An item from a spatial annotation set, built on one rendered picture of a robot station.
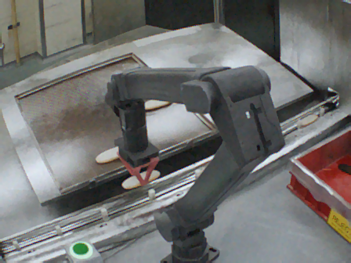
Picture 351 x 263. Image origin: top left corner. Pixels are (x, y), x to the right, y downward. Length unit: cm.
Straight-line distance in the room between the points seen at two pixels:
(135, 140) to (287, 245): 44
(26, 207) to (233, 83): 80
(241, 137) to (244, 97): 5
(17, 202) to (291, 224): 77
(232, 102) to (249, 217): 58
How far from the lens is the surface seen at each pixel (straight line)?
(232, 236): 106
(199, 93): 58
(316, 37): 154
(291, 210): 114
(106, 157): 119
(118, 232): 103
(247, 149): 57
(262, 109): 59
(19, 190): 129
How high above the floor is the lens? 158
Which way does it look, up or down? 32 degrees down
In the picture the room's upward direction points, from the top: 3 degrees counter-clockwise
